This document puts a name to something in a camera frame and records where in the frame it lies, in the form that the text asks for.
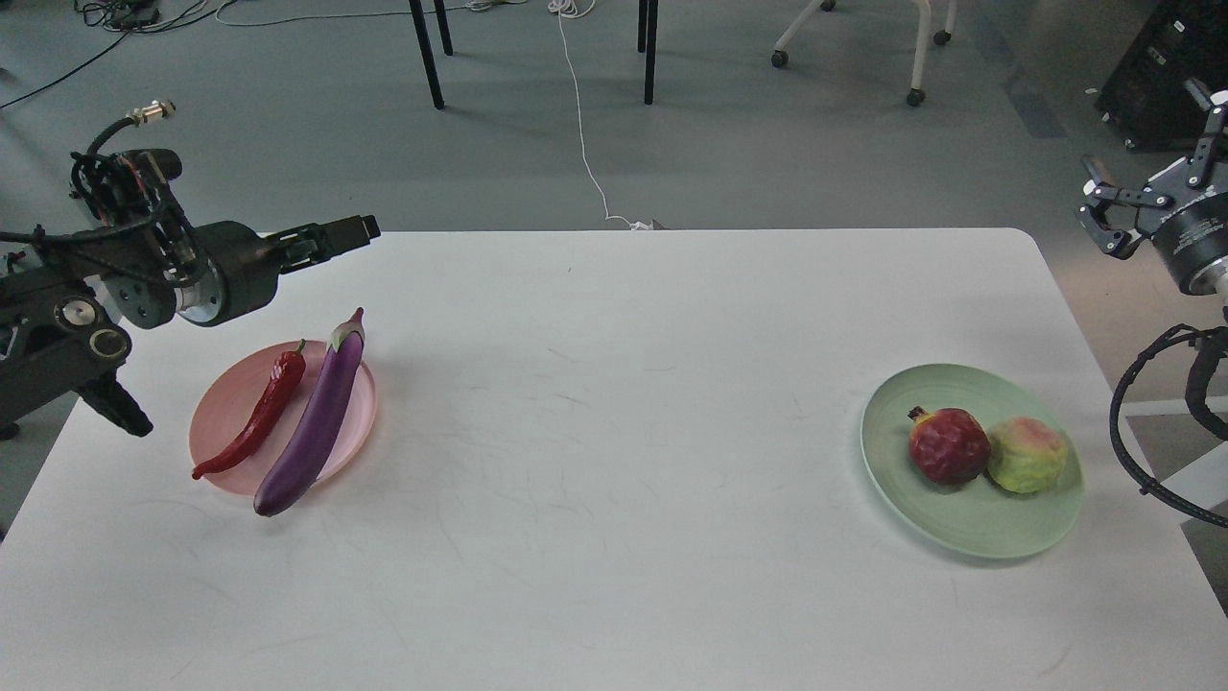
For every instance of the black table leg left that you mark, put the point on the black table leg left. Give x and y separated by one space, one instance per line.
426 46

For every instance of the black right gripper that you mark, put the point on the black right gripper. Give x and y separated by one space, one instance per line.
1182 210

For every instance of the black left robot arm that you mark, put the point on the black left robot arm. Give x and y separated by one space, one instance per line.
70 298

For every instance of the green plastic plate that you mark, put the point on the green plastic plate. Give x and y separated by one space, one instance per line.
980 518

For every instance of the red pomegranate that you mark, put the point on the red pomegranate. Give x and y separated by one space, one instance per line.
948 446

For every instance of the red chili pepper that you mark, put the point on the red chili pepper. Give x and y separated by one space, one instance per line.
232 445

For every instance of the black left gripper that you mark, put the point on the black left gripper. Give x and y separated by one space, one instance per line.
241 269

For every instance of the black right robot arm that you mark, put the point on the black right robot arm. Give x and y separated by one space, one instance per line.
1201 486

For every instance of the black table leg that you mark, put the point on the black table leg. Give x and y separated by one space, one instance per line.
426 46
647 33

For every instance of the pink plastic plate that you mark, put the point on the pink plastic plate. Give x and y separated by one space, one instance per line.
245 479

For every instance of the purple eggplant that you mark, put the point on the purple eggplant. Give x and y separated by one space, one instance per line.
319 427

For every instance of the black equipment box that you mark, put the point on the black equipment box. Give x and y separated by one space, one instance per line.
1145 101

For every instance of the white office chair base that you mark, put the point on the white office chair base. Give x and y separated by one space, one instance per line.
858 32

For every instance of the black table leg right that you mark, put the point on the black table leg right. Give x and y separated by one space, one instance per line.
647 33

